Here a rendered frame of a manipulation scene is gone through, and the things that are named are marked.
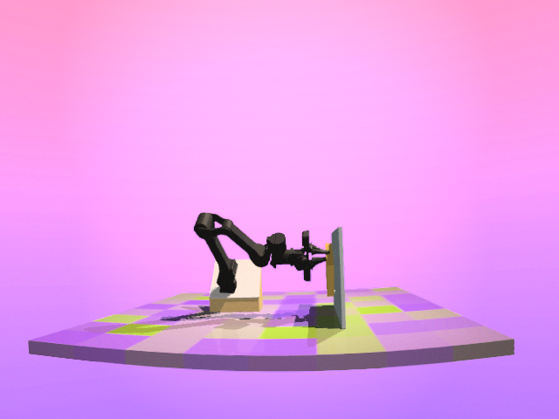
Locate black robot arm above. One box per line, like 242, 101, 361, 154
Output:
194, 212, 307, 293

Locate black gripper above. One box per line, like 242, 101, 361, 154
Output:
287, 230, 330, 282

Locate gold picture frame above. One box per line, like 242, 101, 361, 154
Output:
325, 244, 335, 297

